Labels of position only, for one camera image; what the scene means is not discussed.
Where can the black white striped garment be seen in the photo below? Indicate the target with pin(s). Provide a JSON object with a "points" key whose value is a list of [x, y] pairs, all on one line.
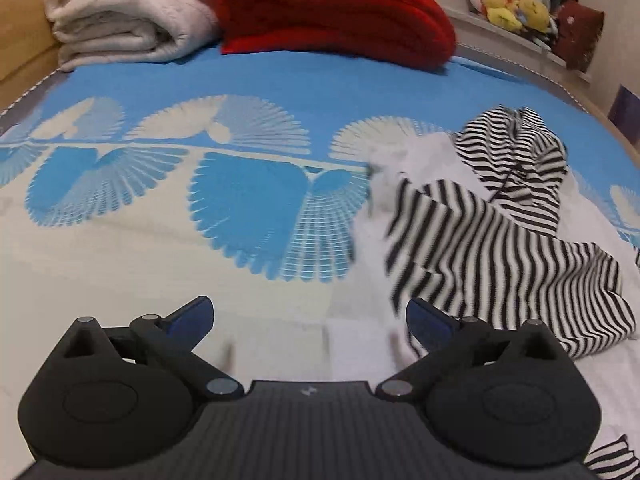
{"points": [[485, 222]]}

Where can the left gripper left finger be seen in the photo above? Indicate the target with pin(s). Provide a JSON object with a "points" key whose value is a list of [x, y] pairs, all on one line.
{"points": [[107, 397]]}

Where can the purple box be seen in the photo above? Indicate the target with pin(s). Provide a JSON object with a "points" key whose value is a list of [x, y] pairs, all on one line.
{"points": [[625, 114]]}

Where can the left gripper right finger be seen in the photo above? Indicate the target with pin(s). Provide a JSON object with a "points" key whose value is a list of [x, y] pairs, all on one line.
{"points": [[507, 398]]}

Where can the cream folded blanket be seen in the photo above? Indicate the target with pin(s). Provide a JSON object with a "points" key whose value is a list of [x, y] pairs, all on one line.
{"points": [[129, 31]]}

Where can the wooden headboard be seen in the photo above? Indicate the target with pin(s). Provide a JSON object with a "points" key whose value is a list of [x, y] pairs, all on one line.
{"points": [[29, 51]]}

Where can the red folded blanket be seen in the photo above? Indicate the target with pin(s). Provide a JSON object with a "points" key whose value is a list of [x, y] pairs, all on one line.
{"points": [[412, 33]]}

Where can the yellow plush toys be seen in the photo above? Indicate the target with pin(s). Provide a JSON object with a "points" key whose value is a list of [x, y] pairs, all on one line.
{"points": [[517, 16]]}

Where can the blue patterned bed sheet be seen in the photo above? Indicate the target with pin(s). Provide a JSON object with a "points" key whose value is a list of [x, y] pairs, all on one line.
{"points": [[131, 189]]}

